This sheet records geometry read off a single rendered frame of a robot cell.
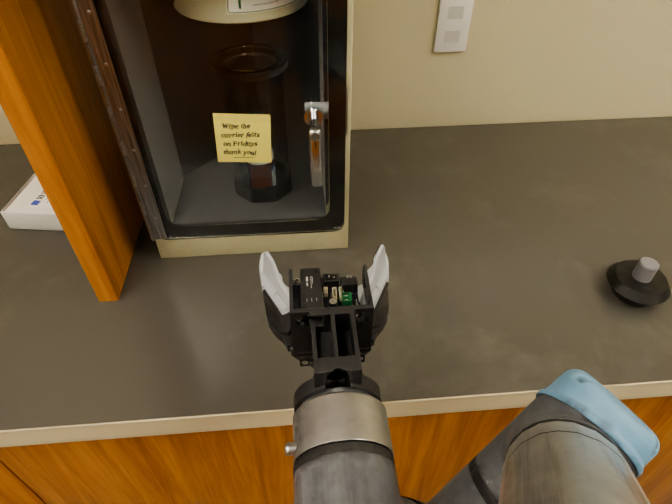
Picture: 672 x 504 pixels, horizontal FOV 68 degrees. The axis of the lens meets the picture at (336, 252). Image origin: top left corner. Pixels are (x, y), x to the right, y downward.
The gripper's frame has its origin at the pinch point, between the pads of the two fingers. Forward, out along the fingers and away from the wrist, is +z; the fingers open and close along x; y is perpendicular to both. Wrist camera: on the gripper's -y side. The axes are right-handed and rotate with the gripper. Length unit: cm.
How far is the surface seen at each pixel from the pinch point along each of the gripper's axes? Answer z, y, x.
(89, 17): 21.4, 19.4, 24.9
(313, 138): 16.1, 5.6, 0.1
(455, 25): 65, 2, -32
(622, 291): 6.8, -17.5, -45.7
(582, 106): 66, -18, -67
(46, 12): 26.3, 18.6, 31.6
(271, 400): -5.5, -20.3, 7.5
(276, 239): 22.8, -17.3, 6.7
